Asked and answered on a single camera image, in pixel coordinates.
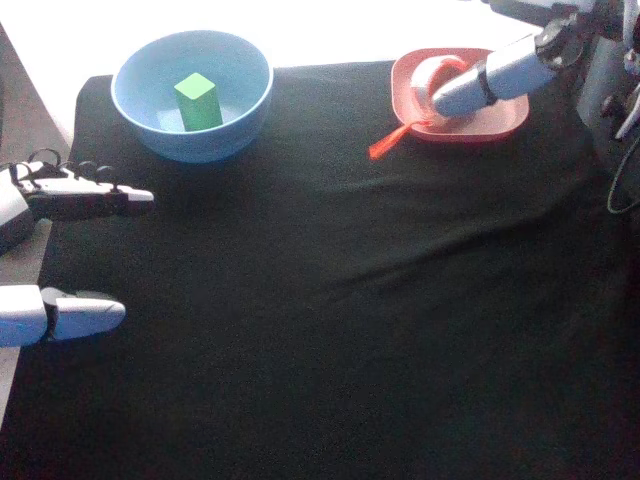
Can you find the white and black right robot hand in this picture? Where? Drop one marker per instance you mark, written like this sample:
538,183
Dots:
500,75

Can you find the green block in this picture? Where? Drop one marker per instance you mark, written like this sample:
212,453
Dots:
197,100

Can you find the blue bowl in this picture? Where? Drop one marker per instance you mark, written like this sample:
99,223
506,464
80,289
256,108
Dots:
145,65

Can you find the black table cloth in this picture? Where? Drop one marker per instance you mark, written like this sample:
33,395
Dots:
320,300

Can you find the pink square small plate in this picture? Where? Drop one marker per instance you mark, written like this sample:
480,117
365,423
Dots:
500,122

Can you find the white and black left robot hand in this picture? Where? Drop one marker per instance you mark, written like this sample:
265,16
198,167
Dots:
75,197

